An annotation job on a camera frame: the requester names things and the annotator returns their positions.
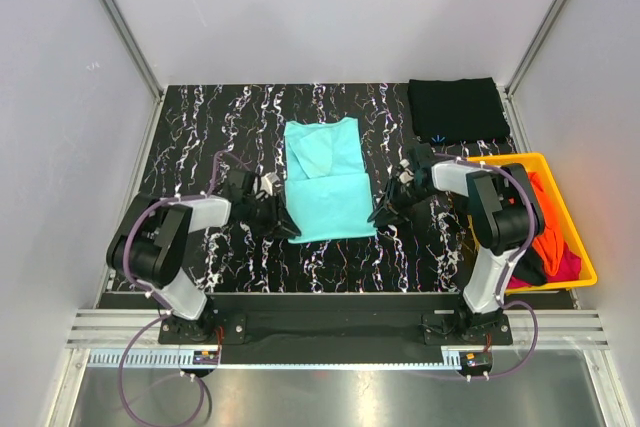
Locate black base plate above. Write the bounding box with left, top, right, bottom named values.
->
left=97, top=291, right=574, bottom=366

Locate teal t shirt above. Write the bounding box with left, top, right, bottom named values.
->
left=284, top=117, right=376, bottom=244

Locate folded black t shirt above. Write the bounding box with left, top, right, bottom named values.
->
left=408, top=77, right=510, bottom=145

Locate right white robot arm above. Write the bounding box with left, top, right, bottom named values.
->
left=368, top=144, right=545, bottom=344

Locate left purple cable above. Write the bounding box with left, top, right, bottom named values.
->
left=117, top=149, right=254, bottom=423

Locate purple cable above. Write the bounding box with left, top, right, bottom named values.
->
left=117, top=149, right=254, bottom=423
left=434, top=151, right=541, bottom=381

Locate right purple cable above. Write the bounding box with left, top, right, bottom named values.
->
left=434, top=151, right=541, bottom=381

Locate white slotted cable duct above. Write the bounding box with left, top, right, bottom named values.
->
left=88, top=346, right=467, bottom=371

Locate yellow plastic bin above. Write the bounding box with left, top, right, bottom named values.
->
left=469, top=152, right=598, bottom=294

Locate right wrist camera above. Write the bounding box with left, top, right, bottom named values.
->
left=396, top=159, right=414, bottom=184

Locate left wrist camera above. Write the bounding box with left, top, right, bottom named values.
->
left=261, top=172, right=281, bottom=196

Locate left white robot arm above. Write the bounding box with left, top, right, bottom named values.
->
left=106, top=169, right=301, bottom=343

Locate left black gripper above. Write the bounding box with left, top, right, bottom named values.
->
left=242, top=192, right=301, bottom=240

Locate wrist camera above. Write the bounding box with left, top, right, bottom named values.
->
left=396, top=159, right=414, bottom=184
left=261, top=172, right=281, bottom=196

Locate orange t shirt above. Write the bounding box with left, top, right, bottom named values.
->
left=528, top=172, right=565, bottom=277

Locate magenta t shirt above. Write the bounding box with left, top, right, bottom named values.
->
left=508, top=252, right=582, bottom=289

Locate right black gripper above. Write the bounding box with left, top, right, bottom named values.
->
left=368, top=176, right=436, bottom=228

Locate black t shirt in bin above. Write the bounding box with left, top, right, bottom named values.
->
left=513, top=247, right=547, bottom=286

